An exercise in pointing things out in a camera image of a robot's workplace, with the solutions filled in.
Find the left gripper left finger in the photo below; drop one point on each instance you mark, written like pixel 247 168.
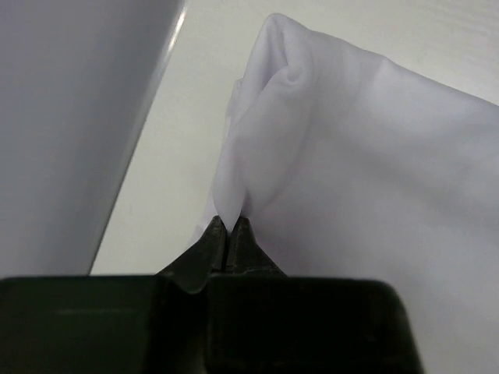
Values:
pixel 192 270

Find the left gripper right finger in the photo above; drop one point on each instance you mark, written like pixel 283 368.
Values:
pixel 243 256

